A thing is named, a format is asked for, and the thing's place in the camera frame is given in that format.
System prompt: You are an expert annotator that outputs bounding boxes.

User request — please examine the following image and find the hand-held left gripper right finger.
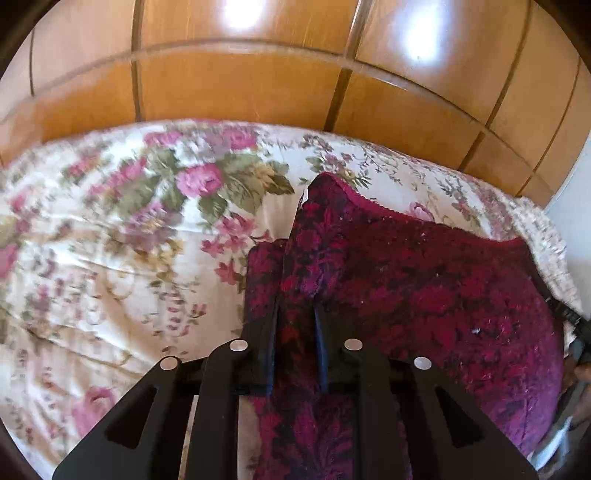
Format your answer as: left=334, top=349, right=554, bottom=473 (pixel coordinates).
left=313, top=306, right=539, bottom=480

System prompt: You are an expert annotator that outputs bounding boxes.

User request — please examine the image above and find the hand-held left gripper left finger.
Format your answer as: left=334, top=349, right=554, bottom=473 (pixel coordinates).
left=52, top=294, right=283, bottom=480

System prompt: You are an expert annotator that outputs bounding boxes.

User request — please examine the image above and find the dark red patterned garment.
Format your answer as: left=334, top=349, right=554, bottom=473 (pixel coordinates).
left=240, top=172, right=567, bottom=480

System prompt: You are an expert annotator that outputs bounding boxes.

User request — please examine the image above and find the floral bedspread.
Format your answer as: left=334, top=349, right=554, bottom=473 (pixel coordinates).
left=0, top=119, right=583, bottom=480

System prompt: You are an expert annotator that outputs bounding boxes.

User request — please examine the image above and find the wooden headboard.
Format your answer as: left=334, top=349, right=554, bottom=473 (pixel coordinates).
left=0, top=0, right=591, bottom=209

